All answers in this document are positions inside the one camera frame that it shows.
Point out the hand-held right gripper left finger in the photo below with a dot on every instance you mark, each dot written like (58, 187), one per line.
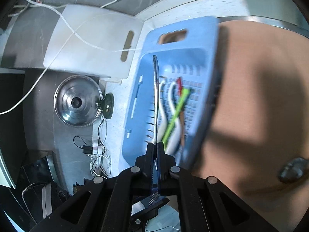
(151, 160)

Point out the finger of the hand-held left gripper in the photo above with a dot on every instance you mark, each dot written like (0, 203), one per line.
(144, 212)

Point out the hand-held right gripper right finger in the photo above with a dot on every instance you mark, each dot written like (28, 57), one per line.
(160, 164)

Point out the white ceramic spoon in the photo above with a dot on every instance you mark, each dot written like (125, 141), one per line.
(162, 123)
(172, 143)

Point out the blue plastic basket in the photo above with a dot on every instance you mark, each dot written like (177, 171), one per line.
(207, 53)

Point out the metal spoon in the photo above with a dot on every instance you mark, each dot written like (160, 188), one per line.
(292, 170)

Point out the green plastic utensil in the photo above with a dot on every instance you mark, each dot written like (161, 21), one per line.
(178, 108)

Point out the red utensil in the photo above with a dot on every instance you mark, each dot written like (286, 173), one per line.
(179, 83)

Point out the black device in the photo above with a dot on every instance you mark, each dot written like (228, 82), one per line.
(52, 198)

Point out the steel pot lid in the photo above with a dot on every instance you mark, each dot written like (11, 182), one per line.
(77, 101)

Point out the white cutting board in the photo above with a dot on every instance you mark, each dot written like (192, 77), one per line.
(101, 62)

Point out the brown mat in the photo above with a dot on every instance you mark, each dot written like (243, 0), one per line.
(253, 101)

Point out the dark cooktop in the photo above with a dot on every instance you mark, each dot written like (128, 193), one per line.
(41, 125)

